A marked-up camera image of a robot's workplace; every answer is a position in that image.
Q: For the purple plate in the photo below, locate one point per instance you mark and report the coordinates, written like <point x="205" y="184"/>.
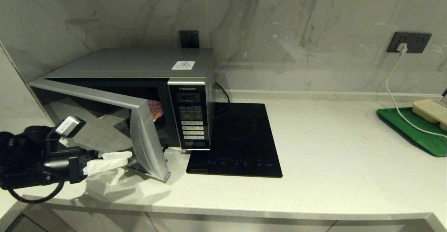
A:
<point x="156" y="110"/>

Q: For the silver microwave oven body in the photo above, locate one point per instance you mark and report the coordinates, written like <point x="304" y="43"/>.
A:
<point x="139" y="62"/>

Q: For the black induction cooktop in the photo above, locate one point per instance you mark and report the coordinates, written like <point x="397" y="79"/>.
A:
<point x="244" y="131"/>

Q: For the beige base cabinet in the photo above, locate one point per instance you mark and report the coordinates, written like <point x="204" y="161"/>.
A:
<point x="209" y="226"/>

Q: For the white power plug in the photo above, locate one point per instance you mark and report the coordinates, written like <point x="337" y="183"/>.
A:
<point x="402" y="47"/>

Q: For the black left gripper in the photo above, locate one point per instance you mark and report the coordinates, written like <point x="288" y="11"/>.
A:
<point x="70" y="162"/>

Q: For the beige lunch container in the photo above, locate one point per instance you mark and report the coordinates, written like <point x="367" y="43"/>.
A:
<point x="429" y="110"/>

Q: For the green plastic tray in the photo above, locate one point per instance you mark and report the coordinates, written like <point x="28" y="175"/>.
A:
<point x="419" y="134"/>

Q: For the small black wall outlet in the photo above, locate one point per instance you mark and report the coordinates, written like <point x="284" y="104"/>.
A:
<point x="189" y="39"/>

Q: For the wide black wall outlet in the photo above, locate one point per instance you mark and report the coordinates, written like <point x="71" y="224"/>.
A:
<point x="417" y="42"/>

